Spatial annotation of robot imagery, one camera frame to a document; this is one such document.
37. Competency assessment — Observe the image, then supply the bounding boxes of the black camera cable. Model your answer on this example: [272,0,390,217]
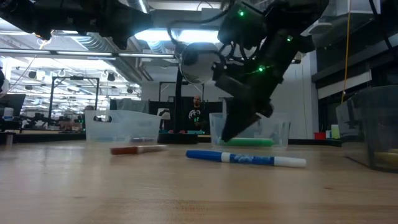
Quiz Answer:
[167,11,231,55]

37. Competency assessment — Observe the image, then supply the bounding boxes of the thick blue marker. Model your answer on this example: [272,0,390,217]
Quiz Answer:
[185,149,308,169]

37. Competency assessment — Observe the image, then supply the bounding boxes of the clear plastic bin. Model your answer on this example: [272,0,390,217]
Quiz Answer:
[84,109,162,144]
[209,111,292,149]

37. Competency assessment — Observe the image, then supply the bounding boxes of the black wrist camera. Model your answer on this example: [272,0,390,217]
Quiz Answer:
[216,1,269,49]

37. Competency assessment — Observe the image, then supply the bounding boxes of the black aluminium rig frame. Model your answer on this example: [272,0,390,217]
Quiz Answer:
[0,129,343,147]

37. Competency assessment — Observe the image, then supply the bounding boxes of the black metal stand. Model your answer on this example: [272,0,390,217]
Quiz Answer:
[46,76,100,130]

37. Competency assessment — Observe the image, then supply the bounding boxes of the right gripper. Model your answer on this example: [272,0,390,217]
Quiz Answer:
[212,29,301,143]

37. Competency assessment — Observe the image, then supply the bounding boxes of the smoky grey plastic bin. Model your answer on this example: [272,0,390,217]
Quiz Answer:
[335,84,398,174]

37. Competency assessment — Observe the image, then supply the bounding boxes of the ceiling light bar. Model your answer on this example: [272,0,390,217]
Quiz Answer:
[0,49,175,59]

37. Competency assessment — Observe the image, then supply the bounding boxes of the person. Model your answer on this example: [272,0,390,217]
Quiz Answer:
[187,95,208,131]

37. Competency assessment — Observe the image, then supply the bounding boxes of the silver ceiling duct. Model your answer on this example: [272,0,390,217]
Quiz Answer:
[71,30,150,85]

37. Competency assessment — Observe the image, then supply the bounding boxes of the green highlighter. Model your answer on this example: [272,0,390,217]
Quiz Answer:
[219,137,275,148]

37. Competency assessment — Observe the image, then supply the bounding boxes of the yellow extension cord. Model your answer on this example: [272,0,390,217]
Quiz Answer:
[340,0,352,104]

